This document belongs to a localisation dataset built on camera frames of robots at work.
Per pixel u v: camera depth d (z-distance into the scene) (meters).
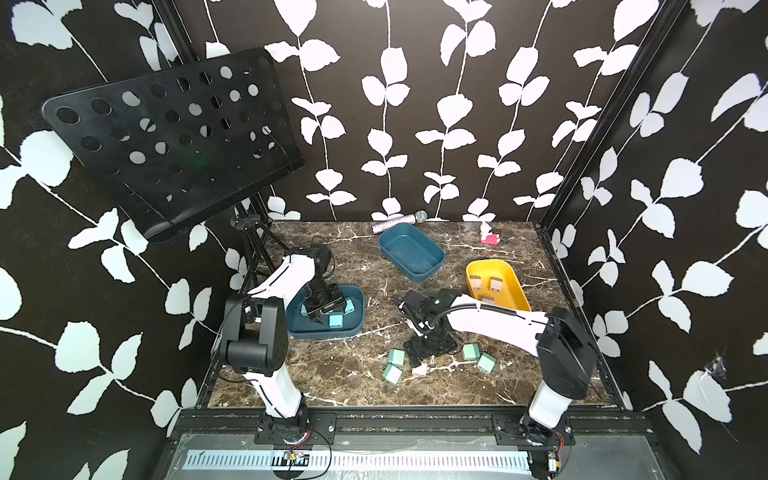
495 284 1.01
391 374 0.81
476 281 1.03
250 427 0.75
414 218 1.18
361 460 0.70
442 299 0.61
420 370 0.82
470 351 0.85
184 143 0.56
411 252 1.12
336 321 0.91
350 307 0.95
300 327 0.91
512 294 0.99
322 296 0.76
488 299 0.97
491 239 1.14
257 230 1.30
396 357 0.84
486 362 0.84
